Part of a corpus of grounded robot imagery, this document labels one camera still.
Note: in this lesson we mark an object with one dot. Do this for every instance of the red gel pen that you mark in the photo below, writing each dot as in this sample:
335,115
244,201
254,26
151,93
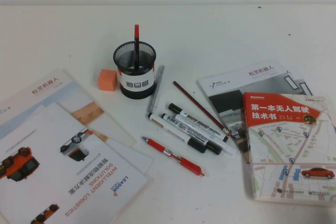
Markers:
157,145

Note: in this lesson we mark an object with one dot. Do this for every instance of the grey metallic pen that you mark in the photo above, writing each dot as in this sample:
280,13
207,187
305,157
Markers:
156,88

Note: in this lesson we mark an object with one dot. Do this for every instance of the black mesh pen holder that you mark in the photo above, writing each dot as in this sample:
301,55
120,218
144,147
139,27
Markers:
136,83

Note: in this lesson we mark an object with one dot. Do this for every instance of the black and red pen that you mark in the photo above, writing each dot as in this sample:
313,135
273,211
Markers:
136,31

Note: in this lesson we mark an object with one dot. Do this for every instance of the dark red pencil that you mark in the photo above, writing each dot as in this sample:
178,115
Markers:
199,107

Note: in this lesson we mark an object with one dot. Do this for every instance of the white marker with print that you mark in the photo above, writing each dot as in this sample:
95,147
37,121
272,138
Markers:
195,120

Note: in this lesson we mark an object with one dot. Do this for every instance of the white marker black cap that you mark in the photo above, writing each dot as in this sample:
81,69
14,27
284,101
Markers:
197,145
214,149
229,151

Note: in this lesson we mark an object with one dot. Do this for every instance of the orange cube eraser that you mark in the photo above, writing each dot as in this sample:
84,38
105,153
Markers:
107,81

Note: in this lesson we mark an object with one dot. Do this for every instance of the plain white paper sheet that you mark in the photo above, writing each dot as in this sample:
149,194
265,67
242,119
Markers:
136,155

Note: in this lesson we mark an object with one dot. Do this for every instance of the grey and white AgileX brochure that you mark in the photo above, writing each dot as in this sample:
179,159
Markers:
236,82

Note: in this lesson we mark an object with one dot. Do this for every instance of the AgileX brochure with sky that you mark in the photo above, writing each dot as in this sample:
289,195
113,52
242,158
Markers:
52,90

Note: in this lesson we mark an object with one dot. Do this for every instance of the red and white map book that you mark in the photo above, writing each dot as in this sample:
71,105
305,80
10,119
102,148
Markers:
288,142

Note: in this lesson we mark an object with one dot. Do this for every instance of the white sheet with black rectangles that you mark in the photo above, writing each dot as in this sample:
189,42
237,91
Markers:
296,76

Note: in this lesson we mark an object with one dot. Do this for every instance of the Leador logistics brochure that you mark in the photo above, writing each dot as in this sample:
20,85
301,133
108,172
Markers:
52,174

